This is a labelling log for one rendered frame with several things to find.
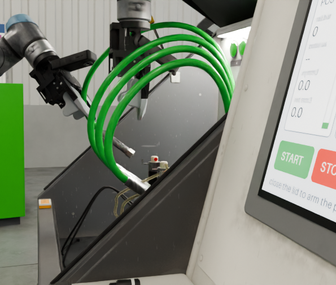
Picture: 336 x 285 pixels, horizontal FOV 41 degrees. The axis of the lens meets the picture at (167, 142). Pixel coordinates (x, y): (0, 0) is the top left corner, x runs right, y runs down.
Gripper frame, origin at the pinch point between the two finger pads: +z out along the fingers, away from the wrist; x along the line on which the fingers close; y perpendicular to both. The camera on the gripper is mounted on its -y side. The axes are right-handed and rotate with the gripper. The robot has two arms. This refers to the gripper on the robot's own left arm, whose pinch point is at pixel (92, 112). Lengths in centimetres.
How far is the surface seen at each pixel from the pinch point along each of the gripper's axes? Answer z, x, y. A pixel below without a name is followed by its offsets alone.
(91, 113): 9.7, 18.9, -5.4
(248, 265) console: 50, 43, -17
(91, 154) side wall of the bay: 0.2, -18.1, 12.7
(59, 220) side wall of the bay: 9.4, -17.1, 31.8
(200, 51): 14.4, 16.7, -29.5
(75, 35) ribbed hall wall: -386, -514, 98
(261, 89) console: 34, 38, -32
